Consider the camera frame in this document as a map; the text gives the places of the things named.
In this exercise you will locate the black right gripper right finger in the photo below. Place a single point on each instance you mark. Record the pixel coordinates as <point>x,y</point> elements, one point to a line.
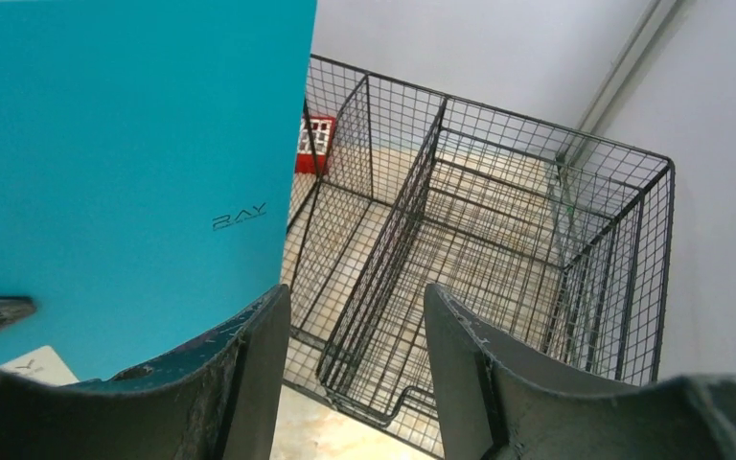
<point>498,398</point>

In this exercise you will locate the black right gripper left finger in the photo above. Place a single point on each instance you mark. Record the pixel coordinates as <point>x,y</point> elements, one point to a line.
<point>215,396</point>

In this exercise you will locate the teal file folder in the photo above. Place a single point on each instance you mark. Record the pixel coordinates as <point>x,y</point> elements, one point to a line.
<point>147,151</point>

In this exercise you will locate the grey white file folder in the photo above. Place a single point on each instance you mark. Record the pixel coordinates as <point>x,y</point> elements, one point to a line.
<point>43,365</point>

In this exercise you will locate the red white small box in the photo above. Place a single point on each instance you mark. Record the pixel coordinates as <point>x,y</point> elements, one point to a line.
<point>314,143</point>

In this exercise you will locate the black wire mesh file rack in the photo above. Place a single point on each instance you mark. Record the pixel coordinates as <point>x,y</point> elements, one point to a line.
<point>560,238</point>

